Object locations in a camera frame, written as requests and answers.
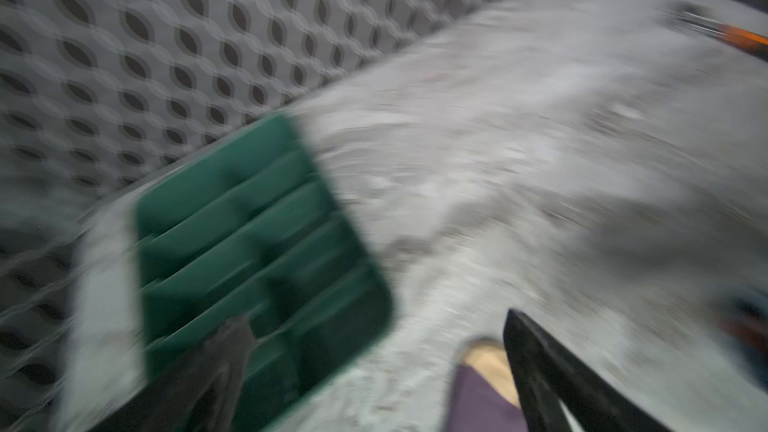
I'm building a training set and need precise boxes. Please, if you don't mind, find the orange handled adjustable wrench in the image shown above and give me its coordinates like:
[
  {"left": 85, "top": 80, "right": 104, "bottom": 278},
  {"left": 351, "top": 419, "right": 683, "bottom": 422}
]
[{"left": 668, "top": 3, "right": 767, "bottom": 62}]

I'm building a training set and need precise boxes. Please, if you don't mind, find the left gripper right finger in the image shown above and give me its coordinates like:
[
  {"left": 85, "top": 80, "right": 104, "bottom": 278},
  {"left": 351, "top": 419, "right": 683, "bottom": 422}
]
[{"left": 503, "top": 309, "right": 669, "bottom": 432}]

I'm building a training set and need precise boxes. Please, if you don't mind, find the purple striped sock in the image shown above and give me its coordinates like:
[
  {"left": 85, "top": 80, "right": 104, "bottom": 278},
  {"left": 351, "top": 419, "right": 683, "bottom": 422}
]
[{"left": 442, "top": 338, "right": 528, "bottom": 432}]

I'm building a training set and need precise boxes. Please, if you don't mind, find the blue orange striped sock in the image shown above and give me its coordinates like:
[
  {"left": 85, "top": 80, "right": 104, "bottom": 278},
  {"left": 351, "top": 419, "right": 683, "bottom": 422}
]
[{"left": 719, "top": 290, "right": 767, "bottom": 392}]

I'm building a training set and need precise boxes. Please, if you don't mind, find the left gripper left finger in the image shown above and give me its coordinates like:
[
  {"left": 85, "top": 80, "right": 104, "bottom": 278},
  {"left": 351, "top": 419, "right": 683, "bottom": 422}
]
[{"left": 92, "top": 315, "right": 256, "bottom": 431}]

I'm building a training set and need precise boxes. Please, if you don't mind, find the green divided plastic tray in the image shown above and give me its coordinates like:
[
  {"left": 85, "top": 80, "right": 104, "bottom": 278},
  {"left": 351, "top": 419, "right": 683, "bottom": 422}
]
[{"left": 135, "top": 115, "right": 394, "bottom": 431}]

